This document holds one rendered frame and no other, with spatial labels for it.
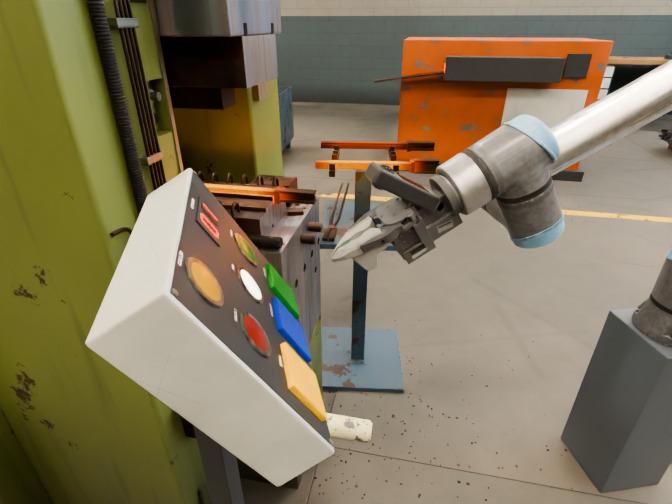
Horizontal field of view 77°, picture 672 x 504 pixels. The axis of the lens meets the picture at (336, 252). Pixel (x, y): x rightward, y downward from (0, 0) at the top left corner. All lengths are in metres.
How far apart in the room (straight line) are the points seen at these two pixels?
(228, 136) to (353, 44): 7.34
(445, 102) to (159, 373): 4.25
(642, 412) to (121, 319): 1.44
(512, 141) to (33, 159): 0.73
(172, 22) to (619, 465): 1.73
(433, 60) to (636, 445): 3.60
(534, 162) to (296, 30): 8.28
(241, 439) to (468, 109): 4.24
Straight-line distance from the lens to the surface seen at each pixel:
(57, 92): 0.74
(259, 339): 0.47
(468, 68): 4.31
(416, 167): 1.45
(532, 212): 0.74
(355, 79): 8.66
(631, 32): 9.07
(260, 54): 1.01
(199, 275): 0.42
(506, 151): 0.68
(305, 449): 0.51
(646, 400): 1.55
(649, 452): 1.78
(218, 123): 1.37
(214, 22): 0.89
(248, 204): 1.07
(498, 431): 1.87
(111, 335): 0.39
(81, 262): 0.85
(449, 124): 4.54
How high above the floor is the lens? 1.39
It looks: 29 degrees down
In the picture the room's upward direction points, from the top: straight up
